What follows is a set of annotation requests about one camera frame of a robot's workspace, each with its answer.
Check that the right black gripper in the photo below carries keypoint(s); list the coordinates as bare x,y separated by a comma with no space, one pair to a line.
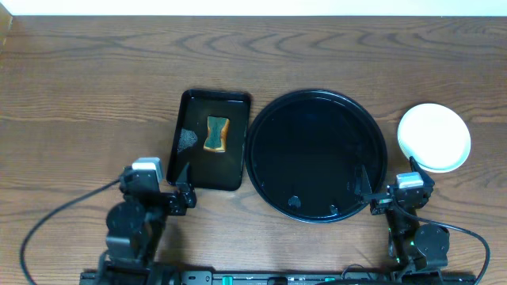
382,201

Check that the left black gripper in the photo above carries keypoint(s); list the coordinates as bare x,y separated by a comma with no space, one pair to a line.
180,201

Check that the green plate with three streaks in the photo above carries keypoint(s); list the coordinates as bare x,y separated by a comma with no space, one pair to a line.
435,136

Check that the orange green sponge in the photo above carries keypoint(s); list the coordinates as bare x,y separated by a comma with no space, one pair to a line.
216,140

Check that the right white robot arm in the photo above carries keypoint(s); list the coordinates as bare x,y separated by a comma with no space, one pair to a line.
417,248

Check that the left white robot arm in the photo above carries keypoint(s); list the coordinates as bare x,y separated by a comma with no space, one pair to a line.
135,226

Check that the rectangular black tray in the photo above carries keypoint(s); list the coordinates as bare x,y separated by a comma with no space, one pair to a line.
220,171

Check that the round black tray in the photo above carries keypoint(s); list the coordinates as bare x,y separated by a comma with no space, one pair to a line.
307,151

